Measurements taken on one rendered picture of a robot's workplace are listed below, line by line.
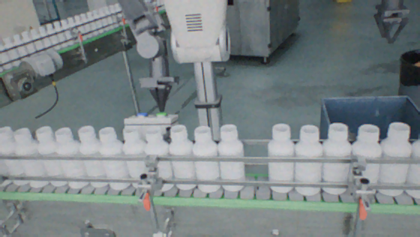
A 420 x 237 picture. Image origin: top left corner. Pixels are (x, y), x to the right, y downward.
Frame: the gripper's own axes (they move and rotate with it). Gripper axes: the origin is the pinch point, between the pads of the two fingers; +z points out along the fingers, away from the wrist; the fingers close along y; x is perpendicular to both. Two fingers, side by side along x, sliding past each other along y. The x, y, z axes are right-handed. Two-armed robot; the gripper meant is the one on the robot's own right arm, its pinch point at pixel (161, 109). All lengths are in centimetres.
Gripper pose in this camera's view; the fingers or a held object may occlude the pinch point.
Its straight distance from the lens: 98.6
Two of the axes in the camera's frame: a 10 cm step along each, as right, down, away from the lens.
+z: 0.5, 9.9, 1.5
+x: 1.9, -1.5, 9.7
